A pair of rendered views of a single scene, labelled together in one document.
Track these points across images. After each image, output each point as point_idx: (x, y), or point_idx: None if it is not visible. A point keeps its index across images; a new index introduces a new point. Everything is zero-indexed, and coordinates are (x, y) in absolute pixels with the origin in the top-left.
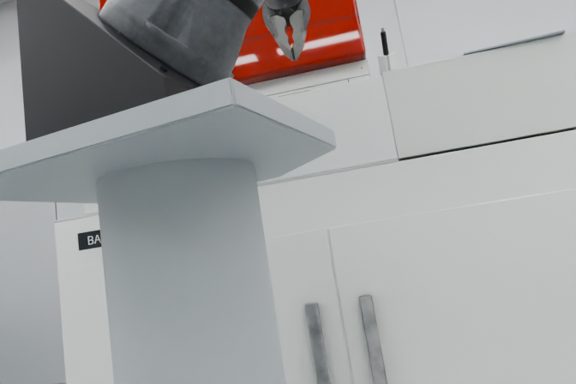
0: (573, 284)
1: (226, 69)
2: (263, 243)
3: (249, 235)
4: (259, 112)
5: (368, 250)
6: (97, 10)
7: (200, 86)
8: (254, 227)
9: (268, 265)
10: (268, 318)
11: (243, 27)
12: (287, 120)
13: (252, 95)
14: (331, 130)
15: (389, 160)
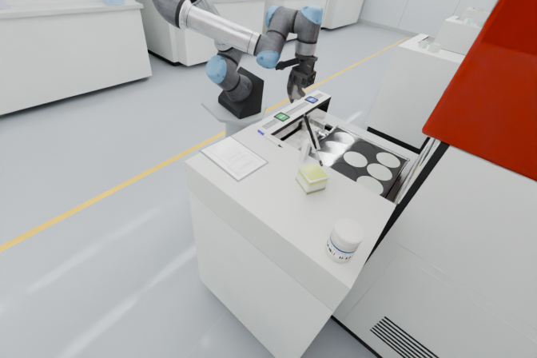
0: None
1: (229, 98)
2: (229, 128)
3: (226, 124)
4: (204, 107)
5: None
6: (246, 75)
7: (229, 99)
8: (227, 124)
9: (231, 132)
10: (227, 136)
11: (227, 93)
12: (208, 110)
13: (203, 105)
14: (218, 118)
15: None
